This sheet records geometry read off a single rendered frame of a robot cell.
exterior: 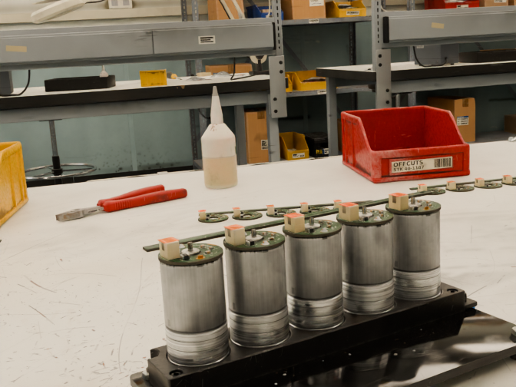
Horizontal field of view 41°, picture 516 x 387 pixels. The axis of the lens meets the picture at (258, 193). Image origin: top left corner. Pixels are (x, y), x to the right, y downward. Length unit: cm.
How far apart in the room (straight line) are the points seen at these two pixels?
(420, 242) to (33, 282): 25
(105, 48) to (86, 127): 218
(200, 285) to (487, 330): 13
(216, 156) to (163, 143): 410
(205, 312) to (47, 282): 21
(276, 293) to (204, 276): 3
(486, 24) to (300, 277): 280
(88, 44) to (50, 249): 209
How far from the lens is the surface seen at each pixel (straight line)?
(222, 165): 69
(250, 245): 27
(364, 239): 30
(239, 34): 267
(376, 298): 31
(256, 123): 445
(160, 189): 69
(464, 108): 502
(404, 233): 32
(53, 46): 260
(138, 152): 478
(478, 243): 49
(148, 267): 46
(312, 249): 29
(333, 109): 349
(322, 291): 29
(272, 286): 28
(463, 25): 301
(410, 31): 290
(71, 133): 475
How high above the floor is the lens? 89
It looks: 12 degrees down
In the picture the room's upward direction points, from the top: 3 degrees counter-clockwise
